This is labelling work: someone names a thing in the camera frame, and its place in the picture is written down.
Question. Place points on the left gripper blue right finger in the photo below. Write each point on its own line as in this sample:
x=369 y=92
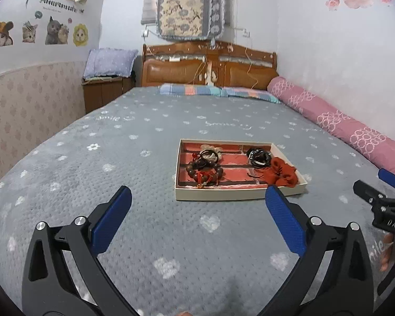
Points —
x=333 y=274

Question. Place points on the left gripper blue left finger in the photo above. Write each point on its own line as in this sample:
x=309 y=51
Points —
x=48 y=287

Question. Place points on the red-orange scrunchie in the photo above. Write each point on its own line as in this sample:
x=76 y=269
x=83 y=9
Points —
x=280 y=174

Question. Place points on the black scrunchie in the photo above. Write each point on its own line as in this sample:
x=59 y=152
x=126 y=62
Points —
x=257 y=154

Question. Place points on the red tassel black cord pendant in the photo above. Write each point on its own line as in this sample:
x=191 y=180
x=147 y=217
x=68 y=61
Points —
x=206 y=178

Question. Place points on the cream scrunchie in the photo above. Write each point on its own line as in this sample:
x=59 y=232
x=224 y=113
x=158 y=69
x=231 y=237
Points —
x=219 y=150

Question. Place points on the black hair tie red beads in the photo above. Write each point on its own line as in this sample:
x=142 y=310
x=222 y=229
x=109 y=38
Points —
x=207 y=155

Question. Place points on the person's right hand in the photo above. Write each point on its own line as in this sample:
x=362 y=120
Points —
x=388 y=242

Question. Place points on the person's left hand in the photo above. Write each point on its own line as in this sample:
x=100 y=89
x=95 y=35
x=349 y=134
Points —
x=185 y=313

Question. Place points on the pink rolled quilt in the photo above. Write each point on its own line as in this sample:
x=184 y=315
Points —
x=375 y=146

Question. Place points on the beige tray brick-pattern lining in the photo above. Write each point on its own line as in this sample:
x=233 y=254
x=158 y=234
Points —
x=238 y=177

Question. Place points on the plaid pillow right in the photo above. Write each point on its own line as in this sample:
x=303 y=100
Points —
x=250 y=93

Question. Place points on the plaid pillow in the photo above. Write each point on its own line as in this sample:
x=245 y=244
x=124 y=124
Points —
x=250 y=93
x=172 y=89

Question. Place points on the wooden nightstand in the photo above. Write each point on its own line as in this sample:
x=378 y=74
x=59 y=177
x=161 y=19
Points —
x=100 y=92

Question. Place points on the wooden headboard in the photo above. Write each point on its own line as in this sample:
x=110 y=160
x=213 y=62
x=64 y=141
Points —
x=221 y=64

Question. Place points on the plaid pillow left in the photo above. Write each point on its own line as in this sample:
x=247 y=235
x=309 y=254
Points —
x=172 y=89

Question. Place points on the purple dotted pillow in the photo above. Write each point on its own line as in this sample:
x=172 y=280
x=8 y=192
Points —
x=103 y=62

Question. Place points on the yellow flower cat sticker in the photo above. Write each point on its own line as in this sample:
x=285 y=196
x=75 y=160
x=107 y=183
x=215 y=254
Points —
x=80 y=35

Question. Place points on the floral hanging curtain cloth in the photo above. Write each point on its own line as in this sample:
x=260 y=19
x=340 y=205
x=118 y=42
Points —
x=190 y=20

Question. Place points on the grey window blind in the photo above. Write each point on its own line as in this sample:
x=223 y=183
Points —
x=149 y=12

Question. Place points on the white wall socket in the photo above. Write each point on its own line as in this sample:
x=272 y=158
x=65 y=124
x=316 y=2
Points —
x=246 y=33

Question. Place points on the grey cats wall sticker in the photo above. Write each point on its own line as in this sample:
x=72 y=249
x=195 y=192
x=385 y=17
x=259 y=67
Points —
x=57 y=33

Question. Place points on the tabby kitten wall sticker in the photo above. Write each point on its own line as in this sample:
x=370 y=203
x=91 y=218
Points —
x=29 y=32

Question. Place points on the hat cat wall sticker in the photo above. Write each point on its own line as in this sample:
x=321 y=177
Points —
x=5 y=38

